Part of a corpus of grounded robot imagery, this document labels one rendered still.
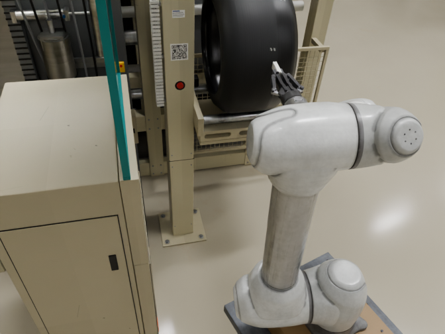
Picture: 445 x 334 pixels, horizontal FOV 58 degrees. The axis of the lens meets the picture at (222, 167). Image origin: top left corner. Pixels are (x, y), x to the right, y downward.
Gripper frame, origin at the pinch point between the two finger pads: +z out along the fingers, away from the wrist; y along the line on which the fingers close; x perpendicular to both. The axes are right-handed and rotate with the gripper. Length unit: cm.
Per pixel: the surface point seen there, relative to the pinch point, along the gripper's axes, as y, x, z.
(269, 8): 0.4, -15.6, 17.8
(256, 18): 6.0, -13.6, 14.6
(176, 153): 37, 61, 17
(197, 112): 27.4, 32.2, 15.3
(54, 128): 79, -6, -28
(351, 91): -155, 147, 151
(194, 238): 28, 125, 4
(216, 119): 18.3, 35.8, 13.1
